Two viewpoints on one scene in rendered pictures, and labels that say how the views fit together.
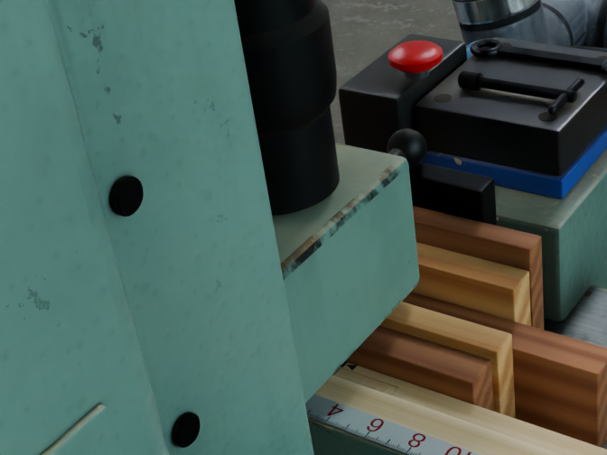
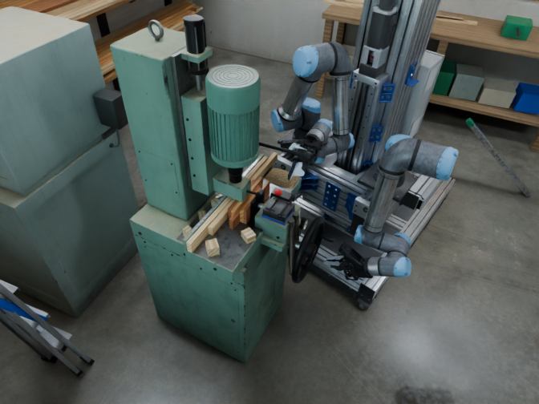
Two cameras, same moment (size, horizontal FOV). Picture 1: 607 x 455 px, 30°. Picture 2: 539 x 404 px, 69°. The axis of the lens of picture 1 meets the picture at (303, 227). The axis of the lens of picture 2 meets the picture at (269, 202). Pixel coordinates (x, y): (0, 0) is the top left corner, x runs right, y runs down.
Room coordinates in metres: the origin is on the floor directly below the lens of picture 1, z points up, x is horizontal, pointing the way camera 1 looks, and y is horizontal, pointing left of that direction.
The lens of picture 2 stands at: (0.26, -1.17, 2.05)
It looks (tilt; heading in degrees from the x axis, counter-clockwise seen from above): 44 degrees down; 76
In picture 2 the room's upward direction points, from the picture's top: 3 degrees clockwise
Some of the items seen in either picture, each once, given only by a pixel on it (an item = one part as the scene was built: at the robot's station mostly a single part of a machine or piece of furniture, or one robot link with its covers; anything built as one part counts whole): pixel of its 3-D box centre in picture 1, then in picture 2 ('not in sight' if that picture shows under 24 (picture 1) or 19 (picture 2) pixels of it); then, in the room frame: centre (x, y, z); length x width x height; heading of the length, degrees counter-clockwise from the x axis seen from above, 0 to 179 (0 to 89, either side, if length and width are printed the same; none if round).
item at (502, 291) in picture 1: (389, 296); (251, 204); (0.48, -0.04, 0.93); 0.15 x 0.02 x 0.07; 50
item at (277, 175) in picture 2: not in sight; (281, 175); (0.65, 0.14, 0.92); 0.14 x 0.09 x 0.04; 140
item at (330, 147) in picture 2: not in sight; (321, 148); (0.85, 0.21, 0.99); 0.11 x 0.08 x 0.11; 15
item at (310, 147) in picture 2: not in sight; (308, 149); (0.74, 0.09, 1.09); 0.12 x 0.09 x 0.08; 50
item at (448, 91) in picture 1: (487, 97); (280, 205); (0.57, -0.11, 0.99); 0.13 x 0.11 x 0.06; 50
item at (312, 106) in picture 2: not in sight; (308, 112); (0.88, 0.53, 0.98); 0.13 x 0.12 x 0.14; 15
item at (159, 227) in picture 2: not in sight; (213, 218); (0.33, 0.09, 0.76); 0.57 x 0.45 x 0.09; 140
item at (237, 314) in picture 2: not in sight; (218, 272); (0.33, 0.08, 0.36); 0.58 x 0.45 x 0.71; 140
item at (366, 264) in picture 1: (266, 297); (232, 186); (0.41, 0.02, 0.99); 0.14 x 0.07 x 0.09; 140
